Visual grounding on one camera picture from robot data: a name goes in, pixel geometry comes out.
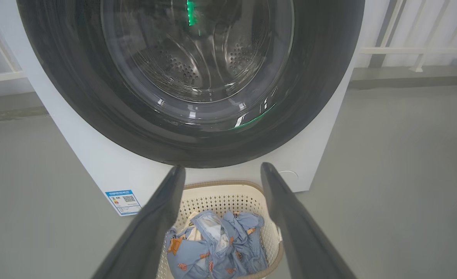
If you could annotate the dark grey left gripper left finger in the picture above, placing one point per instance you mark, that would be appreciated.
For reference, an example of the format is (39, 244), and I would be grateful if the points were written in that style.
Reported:
(150, 228)

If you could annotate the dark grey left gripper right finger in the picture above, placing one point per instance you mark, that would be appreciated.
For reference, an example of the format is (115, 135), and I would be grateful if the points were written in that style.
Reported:
(294, 228)

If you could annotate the blue garment with orange bears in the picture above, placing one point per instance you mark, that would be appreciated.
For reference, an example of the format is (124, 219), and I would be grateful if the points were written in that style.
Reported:
(244, 240)

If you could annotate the cream perforated laundry basket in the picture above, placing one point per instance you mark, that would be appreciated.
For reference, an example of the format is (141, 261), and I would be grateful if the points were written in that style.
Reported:
(220, 197)

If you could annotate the white washing machine body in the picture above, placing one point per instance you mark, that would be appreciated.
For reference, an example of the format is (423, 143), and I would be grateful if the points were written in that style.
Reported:
(96, 162)

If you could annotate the steel washing machine drum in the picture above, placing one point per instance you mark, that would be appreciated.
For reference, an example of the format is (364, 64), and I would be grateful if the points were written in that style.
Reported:
(189, 58)

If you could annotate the blue energy label sticker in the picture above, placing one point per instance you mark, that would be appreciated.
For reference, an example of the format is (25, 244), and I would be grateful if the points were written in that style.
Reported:
(123, 202)

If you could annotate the white garment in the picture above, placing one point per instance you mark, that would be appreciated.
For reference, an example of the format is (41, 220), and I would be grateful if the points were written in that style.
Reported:
(214, 230)

